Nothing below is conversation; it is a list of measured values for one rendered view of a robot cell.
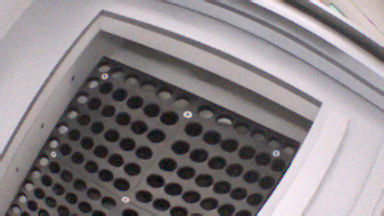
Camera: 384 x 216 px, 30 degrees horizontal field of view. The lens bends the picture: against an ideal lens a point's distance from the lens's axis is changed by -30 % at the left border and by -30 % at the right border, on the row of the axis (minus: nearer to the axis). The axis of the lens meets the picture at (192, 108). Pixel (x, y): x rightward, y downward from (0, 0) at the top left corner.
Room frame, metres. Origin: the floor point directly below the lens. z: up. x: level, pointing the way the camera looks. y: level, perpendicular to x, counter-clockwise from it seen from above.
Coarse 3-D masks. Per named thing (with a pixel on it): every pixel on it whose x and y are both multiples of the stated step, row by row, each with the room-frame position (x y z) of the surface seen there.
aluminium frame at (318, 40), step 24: (168, 0) 0.51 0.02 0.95; (192, 0) 0.50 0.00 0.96; (216, 0) 0.50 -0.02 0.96; (240, 0) 0.48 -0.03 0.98; (264, 0) 0.48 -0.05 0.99; (288, 0) 0.48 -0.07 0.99; (240, 24) 0.48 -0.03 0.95; (264, 24) 0.47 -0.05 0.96; (288, 24) 0.46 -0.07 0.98; (312, 24) 0.46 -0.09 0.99; (336, 24) 0.46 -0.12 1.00; (288, 48) 0.46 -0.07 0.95; (312, 48) 0.45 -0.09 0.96; (336, 48) 0.44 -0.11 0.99; (360, 48) 0.44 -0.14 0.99; (336, 72) 0.44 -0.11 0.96; (360, 72) 0.42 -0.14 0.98
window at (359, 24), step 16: (304, 0) 0.47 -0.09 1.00; (320, 0) 0.47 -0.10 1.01; (336, 0) 0.46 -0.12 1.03; (352, 0) 0.45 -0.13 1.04; (368, 0) 0.44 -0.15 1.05; (336, 16) 0.46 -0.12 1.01; (352, 16) 0.45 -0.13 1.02; (368, 16) 0.44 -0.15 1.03; (352, 32) 0.45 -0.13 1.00; (368, 32) 0.44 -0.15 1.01
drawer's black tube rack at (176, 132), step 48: (96, 96) 0.45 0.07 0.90; (144, 96) 0.45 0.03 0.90; (48, 144) 0.40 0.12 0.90; (96, 144) 0.40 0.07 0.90; (144, 144) 0.41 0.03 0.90; (192, 144) 0.41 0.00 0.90; (240, 144) 0.41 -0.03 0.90; (48, 192) 0.34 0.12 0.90; (96, 192) 0.36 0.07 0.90; (144, 192) 0.36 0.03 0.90; (192, 192) 0.37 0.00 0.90; (240, 192) 0.38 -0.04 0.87
